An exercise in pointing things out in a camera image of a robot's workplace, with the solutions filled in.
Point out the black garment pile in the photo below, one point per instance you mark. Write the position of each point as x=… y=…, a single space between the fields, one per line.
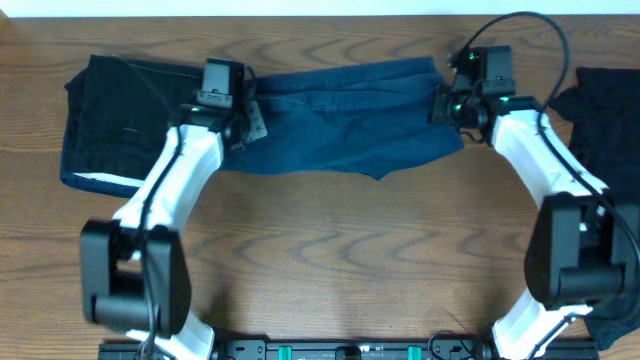
x=604 y=110

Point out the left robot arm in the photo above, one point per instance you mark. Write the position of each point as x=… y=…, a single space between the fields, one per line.
x=133 y=268

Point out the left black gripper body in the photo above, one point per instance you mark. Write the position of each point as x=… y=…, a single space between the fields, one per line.
x=252 y=122

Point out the folded black garment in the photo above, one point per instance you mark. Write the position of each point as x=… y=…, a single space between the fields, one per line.
x=118 y=113

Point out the blue denim shorts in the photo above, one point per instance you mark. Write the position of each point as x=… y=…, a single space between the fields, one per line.
x=370 y=119

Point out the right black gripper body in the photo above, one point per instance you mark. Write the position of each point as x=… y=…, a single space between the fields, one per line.
x=452 y=108

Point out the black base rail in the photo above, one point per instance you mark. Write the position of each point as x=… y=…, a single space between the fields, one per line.
x=446 y=348

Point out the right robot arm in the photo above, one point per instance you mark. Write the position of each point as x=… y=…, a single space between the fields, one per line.
x=584 y=252

